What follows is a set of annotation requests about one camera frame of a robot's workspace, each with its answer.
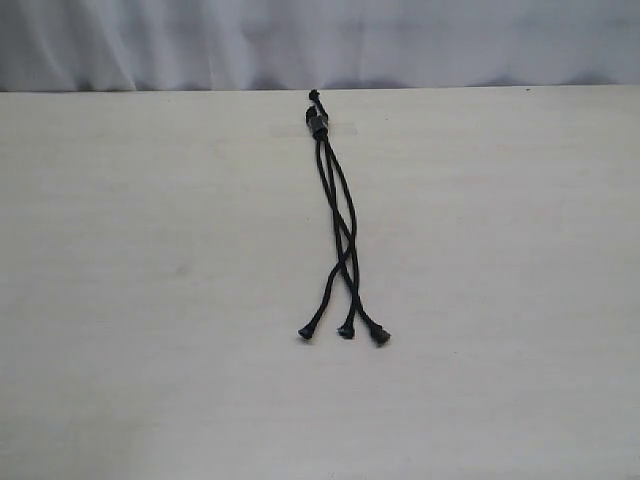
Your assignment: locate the white backdrop curtain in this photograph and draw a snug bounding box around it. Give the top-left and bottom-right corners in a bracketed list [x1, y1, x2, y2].
[1, 1, 639, 92]

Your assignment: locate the clear tape strip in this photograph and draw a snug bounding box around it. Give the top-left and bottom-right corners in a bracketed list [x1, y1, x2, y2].
[269, 121, 360, 137]

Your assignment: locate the black rope strand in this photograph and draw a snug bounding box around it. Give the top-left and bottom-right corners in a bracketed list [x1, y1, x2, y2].
[296, 139, 361, 343]
[303, 102, 391, 348]
[308, 89, 362, 341]

